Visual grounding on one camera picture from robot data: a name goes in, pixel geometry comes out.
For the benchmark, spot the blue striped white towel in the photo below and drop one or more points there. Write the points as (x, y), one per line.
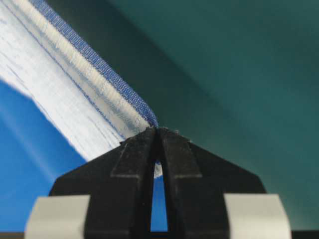
(45, 60)

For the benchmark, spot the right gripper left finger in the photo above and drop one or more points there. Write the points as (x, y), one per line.
(120, 184)

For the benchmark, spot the blue table cloth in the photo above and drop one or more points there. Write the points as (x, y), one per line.
(32, 155)

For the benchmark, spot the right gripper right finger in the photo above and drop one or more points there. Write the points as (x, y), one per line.
(195, 182)

